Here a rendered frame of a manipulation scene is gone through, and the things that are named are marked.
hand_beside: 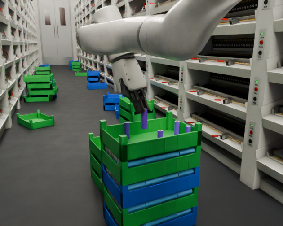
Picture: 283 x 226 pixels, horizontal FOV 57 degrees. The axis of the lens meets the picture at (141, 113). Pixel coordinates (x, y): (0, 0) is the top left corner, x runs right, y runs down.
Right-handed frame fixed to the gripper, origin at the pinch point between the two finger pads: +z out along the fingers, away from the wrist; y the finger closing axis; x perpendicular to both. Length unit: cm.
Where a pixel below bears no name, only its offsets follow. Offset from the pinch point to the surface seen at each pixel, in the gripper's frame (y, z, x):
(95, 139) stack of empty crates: -24, 6, -50
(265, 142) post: -57, 35, 17
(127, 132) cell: -5.7, 6.8, -13.7
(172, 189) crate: -6.4, 30.6, -4.8
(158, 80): -132, -18, -66
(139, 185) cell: 3.8, 23.7, -9.0
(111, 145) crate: 5.4, 8.3, -12.5
